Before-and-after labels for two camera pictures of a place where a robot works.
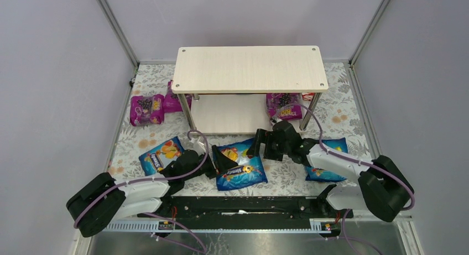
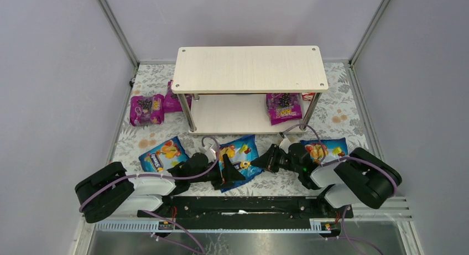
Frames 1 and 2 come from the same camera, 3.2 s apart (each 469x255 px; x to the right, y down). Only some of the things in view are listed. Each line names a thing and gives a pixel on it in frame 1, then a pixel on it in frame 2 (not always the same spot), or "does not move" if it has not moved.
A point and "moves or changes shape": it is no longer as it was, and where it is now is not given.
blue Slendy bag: (161, 157) does not move
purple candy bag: (274, 101) does not move
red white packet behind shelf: (307, 96) does not move
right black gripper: (266, 143) → (274, 157)
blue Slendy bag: (249, 171) moves or changes shape
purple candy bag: (146, 110) does not move
